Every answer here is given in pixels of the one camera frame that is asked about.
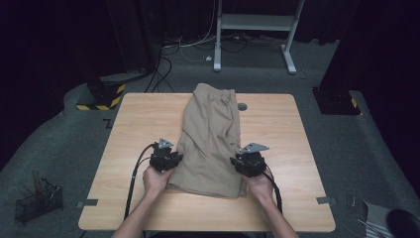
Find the white metal stand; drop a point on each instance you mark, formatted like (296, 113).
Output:
(257, 22)

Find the beige shorts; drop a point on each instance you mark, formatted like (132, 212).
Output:
(208, 148)

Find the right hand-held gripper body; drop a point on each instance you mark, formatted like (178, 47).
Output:
(251, 163)

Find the black round object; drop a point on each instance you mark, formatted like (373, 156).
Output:
(404, 224)

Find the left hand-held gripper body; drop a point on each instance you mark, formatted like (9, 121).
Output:
(161, 158)

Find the person's left hand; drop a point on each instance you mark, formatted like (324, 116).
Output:
(156, 181)

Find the grey tape strip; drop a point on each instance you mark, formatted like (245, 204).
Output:
(325, 200)
(88, 203)

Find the black yellow striped base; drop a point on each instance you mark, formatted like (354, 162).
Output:
(105, 95)

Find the black curtain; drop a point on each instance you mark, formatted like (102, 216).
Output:
(49, 43)

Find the grey table grommet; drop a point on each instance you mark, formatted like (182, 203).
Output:
(242, 106)

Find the person's right hand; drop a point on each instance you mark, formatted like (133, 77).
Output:
(261, 188)

